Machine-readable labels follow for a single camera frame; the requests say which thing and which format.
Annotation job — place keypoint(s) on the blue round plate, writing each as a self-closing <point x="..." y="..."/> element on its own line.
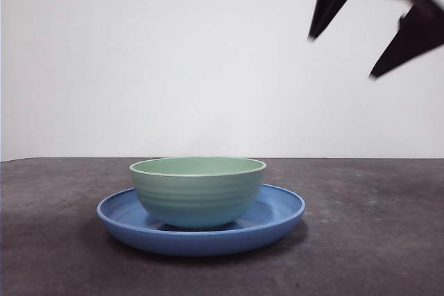
<point x="197" y="245"/>

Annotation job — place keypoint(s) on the green ribbed bowl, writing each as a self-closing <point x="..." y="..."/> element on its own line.
<point x="197" y="202"/>

